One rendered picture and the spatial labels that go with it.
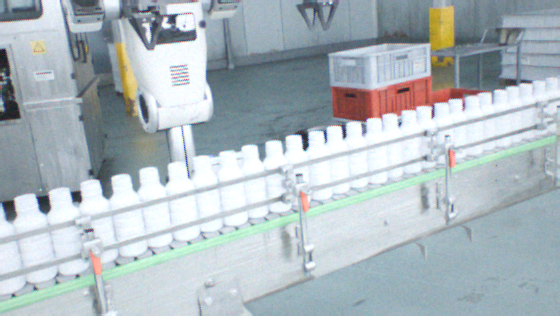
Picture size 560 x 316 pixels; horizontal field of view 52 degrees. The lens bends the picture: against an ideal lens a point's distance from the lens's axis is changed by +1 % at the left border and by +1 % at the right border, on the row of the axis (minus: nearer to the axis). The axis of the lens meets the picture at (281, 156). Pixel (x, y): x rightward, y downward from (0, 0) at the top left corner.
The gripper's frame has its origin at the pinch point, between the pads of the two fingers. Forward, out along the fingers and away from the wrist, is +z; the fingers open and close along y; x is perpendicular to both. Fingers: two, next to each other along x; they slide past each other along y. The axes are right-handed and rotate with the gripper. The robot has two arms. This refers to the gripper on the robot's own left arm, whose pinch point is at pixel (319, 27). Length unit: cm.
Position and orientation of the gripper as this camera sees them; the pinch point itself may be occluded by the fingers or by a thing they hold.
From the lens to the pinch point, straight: 152.6
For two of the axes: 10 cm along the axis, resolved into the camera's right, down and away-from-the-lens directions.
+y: -5.0, -1.6, 8.5
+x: -8.6, 2.1, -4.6
